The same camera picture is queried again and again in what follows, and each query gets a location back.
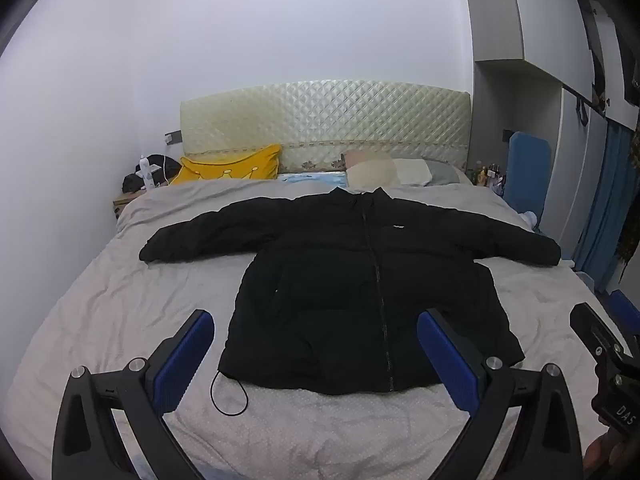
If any wooden nightstand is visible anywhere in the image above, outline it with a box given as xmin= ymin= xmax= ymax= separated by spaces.
xmin=112 ymin=191 xmax=137 ymax=219

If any person's right hand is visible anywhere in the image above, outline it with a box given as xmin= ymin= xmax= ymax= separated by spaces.
xmin=585 ymin=427 xmax=640 ymax=480

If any yellow pillow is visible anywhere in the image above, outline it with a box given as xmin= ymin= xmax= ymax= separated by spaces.
xmin=168 ymin=144 xmax=283 ymax=187

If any group of small bottles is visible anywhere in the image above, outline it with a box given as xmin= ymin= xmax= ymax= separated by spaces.
xmin=470 ymin=162 xmax=508 ymax=192

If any blue padded board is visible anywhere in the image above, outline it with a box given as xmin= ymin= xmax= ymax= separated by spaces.
xmin=504 ymin=131 xmax=551 ymax=233

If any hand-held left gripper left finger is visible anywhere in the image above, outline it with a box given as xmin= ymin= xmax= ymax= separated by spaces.
xmin=51 ymin=309 xmax=216 ymax=480

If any beige pillow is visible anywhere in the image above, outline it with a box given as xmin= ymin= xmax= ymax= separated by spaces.
xmin=341 ymin=150 xmax=401 ymax=192

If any light blue bed sheet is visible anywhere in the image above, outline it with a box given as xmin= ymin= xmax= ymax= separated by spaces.
xmin=277 ymin=171 xmax=348 ymax=187

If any blue curtain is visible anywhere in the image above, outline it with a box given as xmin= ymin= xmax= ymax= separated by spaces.
xmin=575 ymin=120 xmax=636 ymax=292

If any white pillow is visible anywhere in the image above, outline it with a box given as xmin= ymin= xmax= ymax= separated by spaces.
xmin=394 ymin=159 xmax=434 ymax=187

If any grey pillow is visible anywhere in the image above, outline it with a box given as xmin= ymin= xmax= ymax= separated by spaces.
xmin=425 ymin=160 xmax=472 ymax=186

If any black bag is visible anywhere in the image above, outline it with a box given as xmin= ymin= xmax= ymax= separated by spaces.
xmin=122 ymin=155 xmax=182 ymax=194

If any cream quilted headboard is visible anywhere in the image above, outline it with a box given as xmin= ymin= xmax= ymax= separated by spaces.
xmin=180 ymin=81 xmax=472 ymax=181

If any grey white wardrobe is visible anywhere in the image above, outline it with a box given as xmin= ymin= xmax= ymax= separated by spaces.
xmin=460 ymin=0 xmax=640 ymax=271

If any black puffer jacket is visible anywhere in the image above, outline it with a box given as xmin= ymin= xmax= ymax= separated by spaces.
xmin=139 ymin=187 xmax=562 ymax=417

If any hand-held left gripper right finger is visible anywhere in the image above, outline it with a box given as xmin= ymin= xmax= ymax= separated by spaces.
xmin=417 ymin=308 xmax=585 ymax=480

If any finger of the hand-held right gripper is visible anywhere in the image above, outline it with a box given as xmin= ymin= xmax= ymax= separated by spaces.
xmin=570 ymin=302 xmax=627 ymax=362

